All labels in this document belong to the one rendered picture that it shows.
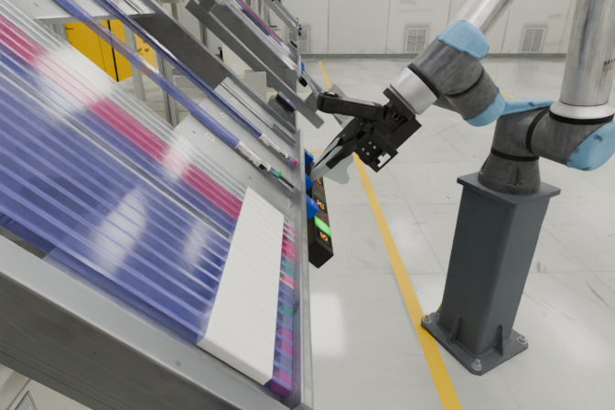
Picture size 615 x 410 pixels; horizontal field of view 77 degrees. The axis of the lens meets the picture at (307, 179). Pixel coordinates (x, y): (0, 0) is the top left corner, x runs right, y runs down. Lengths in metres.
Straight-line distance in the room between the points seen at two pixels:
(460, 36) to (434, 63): 0.05
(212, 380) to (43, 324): 0.10
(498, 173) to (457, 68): 0.49
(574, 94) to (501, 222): 0.35
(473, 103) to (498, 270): 0.58
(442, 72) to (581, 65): 0.37
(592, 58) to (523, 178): 0.32
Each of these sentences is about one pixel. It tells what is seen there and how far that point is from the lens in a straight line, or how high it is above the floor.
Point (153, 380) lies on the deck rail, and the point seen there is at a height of 0.79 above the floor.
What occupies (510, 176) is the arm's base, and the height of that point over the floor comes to 0.60.
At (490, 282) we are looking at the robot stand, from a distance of 1.20.
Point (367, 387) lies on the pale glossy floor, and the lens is 1.25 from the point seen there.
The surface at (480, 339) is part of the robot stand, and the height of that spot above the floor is 0.09.
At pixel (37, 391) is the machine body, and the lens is 0.62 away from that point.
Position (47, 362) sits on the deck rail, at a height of 0.80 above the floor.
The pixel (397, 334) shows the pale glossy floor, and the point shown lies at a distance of 1.40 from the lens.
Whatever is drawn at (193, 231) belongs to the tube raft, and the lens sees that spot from 0.35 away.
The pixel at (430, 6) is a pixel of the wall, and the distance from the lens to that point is 8.65.
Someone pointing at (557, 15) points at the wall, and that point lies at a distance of 9.74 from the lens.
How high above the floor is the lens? 0.99
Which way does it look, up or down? 24 degrees down
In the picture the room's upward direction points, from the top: straight up
